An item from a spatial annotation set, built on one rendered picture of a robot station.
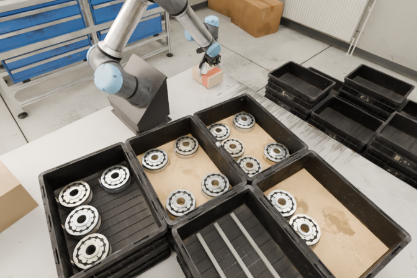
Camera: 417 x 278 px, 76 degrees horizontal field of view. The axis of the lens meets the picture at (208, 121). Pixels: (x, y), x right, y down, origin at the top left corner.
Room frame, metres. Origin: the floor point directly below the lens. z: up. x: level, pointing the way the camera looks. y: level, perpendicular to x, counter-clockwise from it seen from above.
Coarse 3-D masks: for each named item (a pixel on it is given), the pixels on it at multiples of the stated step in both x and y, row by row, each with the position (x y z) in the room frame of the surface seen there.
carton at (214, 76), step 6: (198, 66) 1.43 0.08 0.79; (192, 72) 1.41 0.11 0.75; (198, 72) 1.38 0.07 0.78; (210, 72) 1.37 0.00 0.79; (216, 72) 1.38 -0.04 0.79; (222, 72) 1.38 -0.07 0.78; (198, 78) 1.38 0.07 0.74; (204, 78) 1.34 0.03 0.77; (210, 78) 1.31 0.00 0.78; (216, 78) 1.35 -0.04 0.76; (222, 78) 1.39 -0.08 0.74; (204, 84) 1.33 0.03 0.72; (210, 84) 1.32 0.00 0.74; (216, 84) 1.35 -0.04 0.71
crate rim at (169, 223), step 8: (176, 120) 0.79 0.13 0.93; (192, 120) 0.80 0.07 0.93; (160, 128) 0.74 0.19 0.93; (200, 128) 0.75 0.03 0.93; (136, 136) 0.70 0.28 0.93; (208, 136) 0.71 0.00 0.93; (128, 144) 0.65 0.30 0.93; (136, 160) 0.58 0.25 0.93; (232, 168) 0.56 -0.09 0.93; (144, 176) 0.51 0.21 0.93; (240, 176) 0.53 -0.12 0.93; (240, 184) 0.50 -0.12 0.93; (152, 192) 0.46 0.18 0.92; (224, 192) 0.46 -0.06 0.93; (160, 200) 0.43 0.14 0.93; (208, 200) 0.43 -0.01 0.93; (216, 200) 0.43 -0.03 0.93; (160, 208) 0.40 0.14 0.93; (200, 208) 0.40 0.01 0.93; (168, 216) 0.38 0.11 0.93; (184, 216) 0.38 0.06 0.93; (168, 224) 0.35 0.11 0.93
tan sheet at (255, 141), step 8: (224, 120) 0.91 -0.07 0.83; (232, 120) 0.91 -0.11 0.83; (232, 128) 0.86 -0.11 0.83; (256, 128) 0.86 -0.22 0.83; (232, 136) 0.81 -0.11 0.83; (240, 136) 0.81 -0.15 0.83; (248, 136) 0.81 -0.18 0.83; (256, 136) 0.82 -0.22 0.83; (264, 136) 0.82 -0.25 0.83; (248, 144) 0.77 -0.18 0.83; (256, 144) 0.77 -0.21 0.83; (264, 144) 0.77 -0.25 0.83; (248, 152) 0.72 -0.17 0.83; (256, 152) 0.72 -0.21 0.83; (264, 160) 0.68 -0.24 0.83; (264, 168) 0.64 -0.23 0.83
